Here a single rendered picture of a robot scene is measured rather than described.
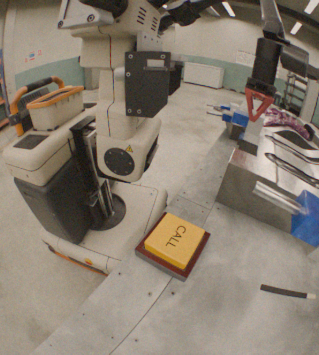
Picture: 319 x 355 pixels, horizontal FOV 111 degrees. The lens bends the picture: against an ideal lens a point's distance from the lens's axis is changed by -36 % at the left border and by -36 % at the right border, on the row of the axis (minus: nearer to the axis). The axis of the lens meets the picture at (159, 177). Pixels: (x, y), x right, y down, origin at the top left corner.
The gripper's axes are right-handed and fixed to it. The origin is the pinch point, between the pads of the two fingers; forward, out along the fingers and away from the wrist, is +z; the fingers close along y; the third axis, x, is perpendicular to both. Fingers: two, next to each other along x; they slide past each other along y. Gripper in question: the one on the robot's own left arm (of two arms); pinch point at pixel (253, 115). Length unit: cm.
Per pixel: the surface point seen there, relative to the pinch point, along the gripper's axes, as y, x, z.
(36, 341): -111, 36, 93
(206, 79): 630, 205, 71
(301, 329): -37.2, -24.8, 11.9
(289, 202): -29.4, -6.0, -1.4
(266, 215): -18.9, -9.1, 10.7
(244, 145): -8.1, -0.1, 5.1
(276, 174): -16.3, -7.1, 3.6
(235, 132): 10.3, 3.9, 10.1
